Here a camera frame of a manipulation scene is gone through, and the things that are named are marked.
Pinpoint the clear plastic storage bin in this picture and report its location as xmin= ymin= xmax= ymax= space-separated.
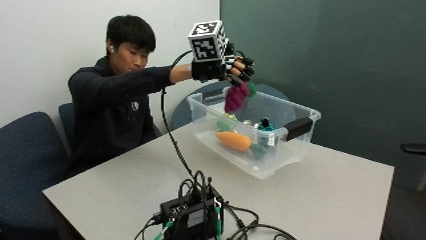
xmin=184 ymin=85 xmax=322 ymax=181

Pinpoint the green cable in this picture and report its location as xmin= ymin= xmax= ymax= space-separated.
xmin=212 ymin=199 xmax=223 ymax=240
xmin=153 ymin=220 xmax=175 ymax=240

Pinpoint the black electronics box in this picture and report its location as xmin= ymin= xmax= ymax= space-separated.
xmin=158 ymin=192 xmax=226 ymax=240

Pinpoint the the person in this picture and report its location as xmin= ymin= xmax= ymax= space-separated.
xmin=65 ymin=14 xmax=194 ymax=178

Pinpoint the black looped cable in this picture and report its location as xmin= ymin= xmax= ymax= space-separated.
xmin=223 ymin=203 xmax=299 ymax=240

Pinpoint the orange plush carrot toy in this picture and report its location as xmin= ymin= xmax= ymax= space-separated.
xmin=214 ymin=130 xmax=268 ymax=161

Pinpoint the dark blue office chair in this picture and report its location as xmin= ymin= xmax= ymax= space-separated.
xmin=57 ymin=102 xmax=77 ymax=149
xmin=168 ymin=81 xmax=290 ymax=132
xmin=0 ymin=111 xmax=73 ymax=236

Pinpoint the black chair armrest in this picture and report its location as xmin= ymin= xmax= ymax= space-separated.
xmin=399 ymin=142 xmax=426 ymax=156

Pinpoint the green plush toy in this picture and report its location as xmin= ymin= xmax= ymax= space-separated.
xmin=215 ymin=119 xmax=235 ymax=133

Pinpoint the black glove cable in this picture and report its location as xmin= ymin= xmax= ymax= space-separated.
xmin=159 ymin=49 xmax=199 ymax=184

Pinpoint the white cube with black markers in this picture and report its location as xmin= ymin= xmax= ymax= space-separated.
xmin=186 ymin=20 xmax=230 ymax=63

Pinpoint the purple plush eggplant toy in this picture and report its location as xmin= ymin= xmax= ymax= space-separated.
xmin=222 ymin=80 xmax=258 ymax=115

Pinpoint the teal and black toy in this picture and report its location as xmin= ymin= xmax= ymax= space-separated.
xmin=258 ymin=116 xmax=276 ymax=132

